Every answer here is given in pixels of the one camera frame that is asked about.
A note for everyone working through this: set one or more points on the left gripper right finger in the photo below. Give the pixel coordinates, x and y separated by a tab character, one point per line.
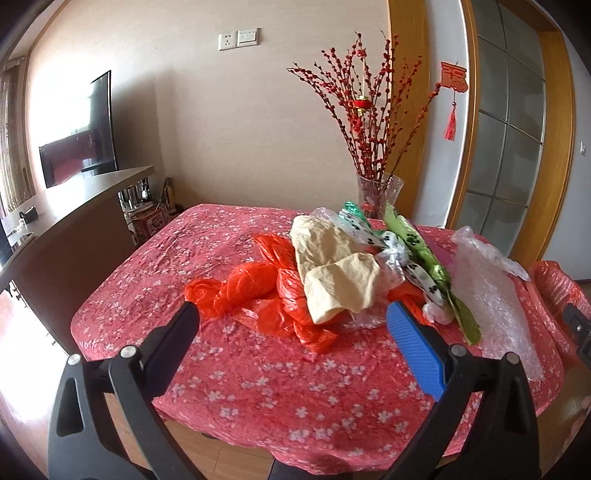
503	441

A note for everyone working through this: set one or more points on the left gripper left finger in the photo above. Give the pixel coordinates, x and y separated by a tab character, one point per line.
82	440

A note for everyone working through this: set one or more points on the clear bubble wrap bag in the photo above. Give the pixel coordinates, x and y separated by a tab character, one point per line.
483	278

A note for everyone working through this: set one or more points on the green paw print bag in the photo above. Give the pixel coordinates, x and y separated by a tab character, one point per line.
424	256

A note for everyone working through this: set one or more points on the red plastic bag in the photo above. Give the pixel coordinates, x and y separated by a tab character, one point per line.
268	296

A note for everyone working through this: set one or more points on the clear thin plastic bag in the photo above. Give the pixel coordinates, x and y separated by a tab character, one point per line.
386	282

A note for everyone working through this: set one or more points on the purple plastic bag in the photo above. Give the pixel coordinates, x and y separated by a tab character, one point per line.
444	256

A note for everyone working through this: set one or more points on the frosted glass door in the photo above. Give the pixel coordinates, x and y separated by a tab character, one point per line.
520	135

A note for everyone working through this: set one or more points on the wooden tv cabinet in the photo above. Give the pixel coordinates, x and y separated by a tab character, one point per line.
79	238

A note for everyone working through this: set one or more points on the white paw print bag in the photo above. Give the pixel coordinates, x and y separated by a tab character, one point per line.
415	272

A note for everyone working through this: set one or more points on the red box on shelf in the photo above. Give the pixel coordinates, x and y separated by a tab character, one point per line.
148	222

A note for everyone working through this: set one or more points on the beige plastic bag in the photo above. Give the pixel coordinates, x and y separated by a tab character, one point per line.
337	273

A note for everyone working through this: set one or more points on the glass vase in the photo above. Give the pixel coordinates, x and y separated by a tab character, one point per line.
376	193

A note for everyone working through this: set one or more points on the television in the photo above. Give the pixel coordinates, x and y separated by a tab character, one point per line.
90	149

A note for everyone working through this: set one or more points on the small red lantern ornament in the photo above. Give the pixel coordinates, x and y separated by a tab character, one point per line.
363	103

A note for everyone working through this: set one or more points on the red berry branches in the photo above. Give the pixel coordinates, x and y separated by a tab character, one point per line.
372	108

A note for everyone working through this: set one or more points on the red knot wall ornament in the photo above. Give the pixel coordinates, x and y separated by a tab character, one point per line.
454	78

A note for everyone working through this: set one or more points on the white wall switch plate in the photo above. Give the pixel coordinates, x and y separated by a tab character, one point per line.
238	39

